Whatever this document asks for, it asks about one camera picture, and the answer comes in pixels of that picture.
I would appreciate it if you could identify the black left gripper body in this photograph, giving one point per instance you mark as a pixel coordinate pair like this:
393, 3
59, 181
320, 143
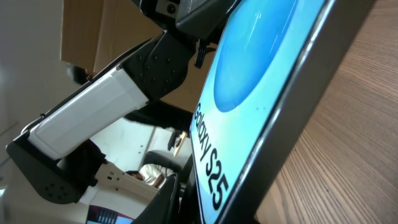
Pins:
201, 19

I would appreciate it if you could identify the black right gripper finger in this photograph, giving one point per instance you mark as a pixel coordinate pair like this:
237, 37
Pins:
164, 207

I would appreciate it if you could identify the blue Galaxy smartphone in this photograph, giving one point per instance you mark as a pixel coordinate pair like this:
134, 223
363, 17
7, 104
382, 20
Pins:
272, 66

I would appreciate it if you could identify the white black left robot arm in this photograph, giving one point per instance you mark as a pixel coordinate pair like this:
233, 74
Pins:
55, 153

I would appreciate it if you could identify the seated person in background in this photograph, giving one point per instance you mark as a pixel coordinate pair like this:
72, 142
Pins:
152, 174

